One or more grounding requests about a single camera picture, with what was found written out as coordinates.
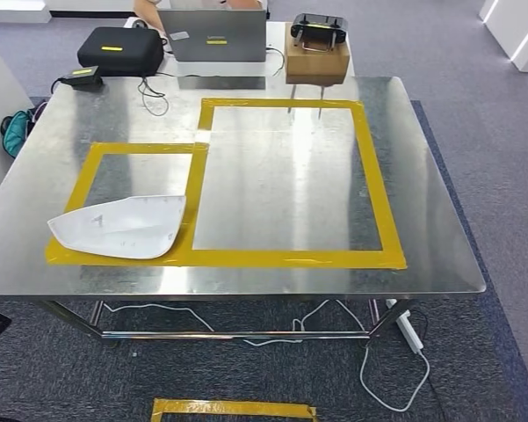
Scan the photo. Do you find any white power strip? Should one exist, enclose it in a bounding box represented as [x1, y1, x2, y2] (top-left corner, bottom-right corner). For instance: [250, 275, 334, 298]
[386, 298, 424, 354]

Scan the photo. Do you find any small black device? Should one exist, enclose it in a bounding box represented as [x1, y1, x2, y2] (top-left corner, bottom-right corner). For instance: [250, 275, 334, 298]
[50, 65, 104, 94]

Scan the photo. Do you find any steel workbench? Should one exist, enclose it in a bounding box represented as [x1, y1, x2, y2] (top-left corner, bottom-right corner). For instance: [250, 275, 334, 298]
[0, 76, 487, 345]

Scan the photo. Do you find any black carrying case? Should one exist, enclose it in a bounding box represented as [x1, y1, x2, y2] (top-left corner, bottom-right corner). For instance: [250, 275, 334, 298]
[77, 25, 166, 78]

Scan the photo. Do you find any white power cable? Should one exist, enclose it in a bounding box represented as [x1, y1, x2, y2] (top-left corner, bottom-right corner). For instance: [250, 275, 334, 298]
[103, 300, 432, 413]

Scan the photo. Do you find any white lit platform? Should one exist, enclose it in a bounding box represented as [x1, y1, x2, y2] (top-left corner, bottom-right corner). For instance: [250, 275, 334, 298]
[478, 0, 528, 74]
[0, 0, 135, 25]

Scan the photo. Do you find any thin black cable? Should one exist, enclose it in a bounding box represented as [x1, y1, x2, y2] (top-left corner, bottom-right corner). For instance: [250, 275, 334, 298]
[137, 76, 170, 118]

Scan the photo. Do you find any person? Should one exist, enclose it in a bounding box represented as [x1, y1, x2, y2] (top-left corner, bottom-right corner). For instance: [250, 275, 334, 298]
[133, 0, 269, 33]

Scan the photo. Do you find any grey laptop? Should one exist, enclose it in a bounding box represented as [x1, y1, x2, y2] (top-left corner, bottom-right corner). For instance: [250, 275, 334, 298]
[157, 7, 268, 63]

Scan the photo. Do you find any teal backpack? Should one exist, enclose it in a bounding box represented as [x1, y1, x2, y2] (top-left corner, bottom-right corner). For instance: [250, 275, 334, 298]
[0, 98, 49, 159]

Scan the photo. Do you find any white mirror cover part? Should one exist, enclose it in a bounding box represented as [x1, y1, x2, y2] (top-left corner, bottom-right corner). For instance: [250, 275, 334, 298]
[46, 194, 187, 261]

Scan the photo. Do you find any brown cardboard box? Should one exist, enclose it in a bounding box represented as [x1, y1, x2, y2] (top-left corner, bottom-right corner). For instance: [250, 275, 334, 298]
[284, 27, 351, 87]

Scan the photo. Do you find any black remote controller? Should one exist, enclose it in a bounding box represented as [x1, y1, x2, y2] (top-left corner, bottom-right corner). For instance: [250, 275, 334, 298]
[289, 12, 349, 54]

